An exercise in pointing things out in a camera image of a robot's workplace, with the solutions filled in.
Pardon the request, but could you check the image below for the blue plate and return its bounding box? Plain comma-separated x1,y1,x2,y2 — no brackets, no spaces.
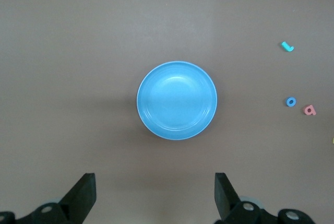
136,61,218,141

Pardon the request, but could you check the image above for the teal foam letter l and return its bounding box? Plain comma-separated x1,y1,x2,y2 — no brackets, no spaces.
281,41,295,53

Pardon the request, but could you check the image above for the brown table cover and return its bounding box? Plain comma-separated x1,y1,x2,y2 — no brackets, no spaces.
0,0,334,224

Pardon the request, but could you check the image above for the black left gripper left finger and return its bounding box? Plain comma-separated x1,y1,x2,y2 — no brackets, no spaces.
0,172,97,224

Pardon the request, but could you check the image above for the pink foam letter b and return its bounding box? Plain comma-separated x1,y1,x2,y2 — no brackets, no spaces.
303,103,317,116

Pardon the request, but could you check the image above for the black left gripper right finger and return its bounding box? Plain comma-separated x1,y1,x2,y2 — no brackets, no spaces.
214,172,319,224

